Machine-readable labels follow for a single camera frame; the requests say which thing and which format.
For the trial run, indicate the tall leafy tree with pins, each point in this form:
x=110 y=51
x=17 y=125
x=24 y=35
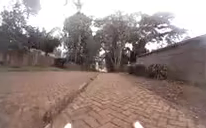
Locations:
x=78 y=36

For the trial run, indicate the dark gutter strip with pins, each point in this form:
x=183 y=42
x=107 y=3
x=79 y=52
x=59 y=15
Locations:
x=74 y=95

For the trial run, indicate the brown wall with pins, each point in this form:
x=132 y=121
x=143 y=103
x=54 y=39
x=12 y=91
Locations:
x=21 y=59

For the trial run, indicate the red brick path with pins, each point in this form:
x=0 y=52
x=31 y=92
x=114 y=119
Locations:
x=114 y=100

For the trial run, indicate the grass strip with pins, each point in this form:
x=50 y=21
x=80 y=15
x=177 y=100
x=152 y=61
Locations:
x=24 y=68

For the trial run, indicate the row of trees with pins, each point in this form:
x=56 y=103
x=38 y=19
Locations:
x=11 y=30

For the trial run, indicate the robot's own part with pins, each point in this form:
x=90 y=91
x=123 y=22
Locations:
x=67 y=125
x=137 y=125

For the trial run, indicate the dirt verge with stones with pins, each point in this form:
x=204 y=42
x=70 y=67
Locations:
x=177 y=96

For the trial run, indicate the forked-trunk tree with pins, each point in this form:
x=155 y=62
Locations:
x=115 y=43

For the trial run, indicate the grey stone wall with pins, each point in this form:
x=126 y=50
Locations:
x=184 y=60

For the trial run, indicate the red brick road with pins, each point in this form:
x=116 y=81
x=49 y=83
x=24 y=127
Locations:
x=27 y=90

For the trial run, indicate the bush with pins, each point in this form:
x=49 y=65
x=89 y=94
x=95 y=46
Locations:
x=157 y=71

